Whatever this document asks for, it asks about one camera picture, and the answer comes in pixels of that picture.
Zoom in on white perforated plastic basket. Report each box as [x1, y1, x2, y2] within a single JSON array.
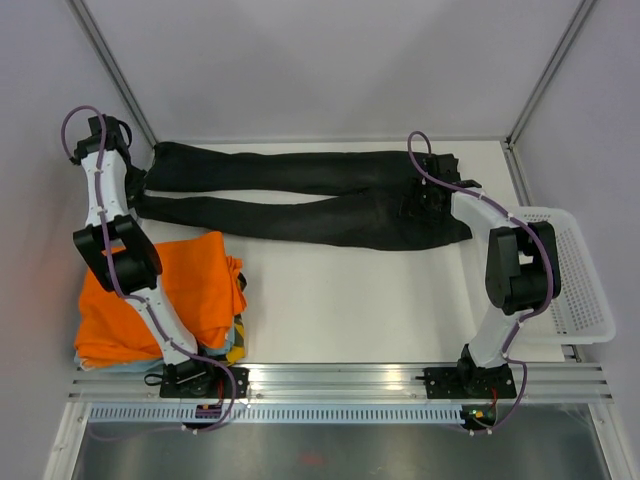
[[514, 207, 616, 345]]

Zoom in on aluminium frame post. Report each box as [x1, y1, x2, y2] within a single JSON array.
[[504, 0, 599, 150], [66, 0, 157, 147]]

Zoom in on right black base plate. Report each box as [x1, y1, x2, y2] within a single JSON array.
[[422, 365, 517, 400]]

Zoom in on orange folded garment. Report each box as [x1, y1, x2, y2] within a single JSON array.
[[74, 232, 243, 365]]

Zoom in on left aluminium frame post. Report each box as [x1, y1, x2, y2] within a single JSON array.
[[66, 0, 157, 147]]

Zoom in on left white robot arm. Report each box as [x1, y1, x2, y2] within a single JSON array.
[[71, 112, 218, 397]]

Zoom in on aluminium rail beam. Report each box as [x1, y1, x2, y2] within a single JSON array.
[[65, 363, 613, 404]]

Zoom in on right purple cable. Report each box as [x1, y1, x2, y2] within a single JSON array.
[[407, 130, 559, 436]]

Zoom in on white slotted cable duct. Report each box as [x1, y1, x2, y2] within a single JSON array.
[[89, 403, 463, 425]]

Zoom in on yellow black patterned garment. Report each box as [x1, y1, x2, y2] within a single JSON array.
[[225, 271, 247, 365]]

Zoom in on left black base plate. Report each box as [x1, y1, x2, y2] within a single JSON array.
[[159, 363, 250, 400]]

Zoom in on right aluminium frame post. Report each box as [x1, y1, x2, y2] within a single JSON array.
[[504, 0, 599, 150]]

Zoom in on purple cable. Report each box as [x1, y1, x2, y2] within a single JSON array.
[[60, 105, 239, 441], [407, 130, 559, 436]]

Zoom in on black trousers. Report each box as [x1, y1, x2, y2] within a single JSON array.
[[135, 142, 472, 251]]

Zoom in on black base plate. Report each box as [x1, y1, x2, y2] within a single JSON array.
[[422, 365, 517, 400], [159, 363, 250, 400]]

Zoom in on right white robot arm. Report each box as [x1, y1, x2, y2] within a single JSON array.
[[408, 151, 561, 396]]

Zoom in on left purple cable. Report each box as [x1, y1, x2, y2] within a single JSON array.
[[60, 105, 239, 441]]

